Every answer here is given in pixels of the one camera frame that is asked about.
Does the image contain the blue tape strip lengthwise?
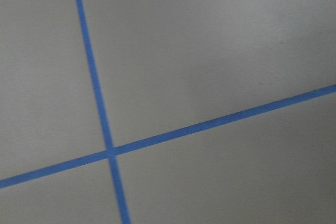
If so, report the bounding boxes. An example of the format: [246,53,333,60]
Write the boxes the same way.
[75,0,131,223]

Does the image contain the blue tape strip crossing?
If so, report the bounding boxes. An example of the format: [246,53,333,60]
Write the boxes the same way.
[1,84,335,189]

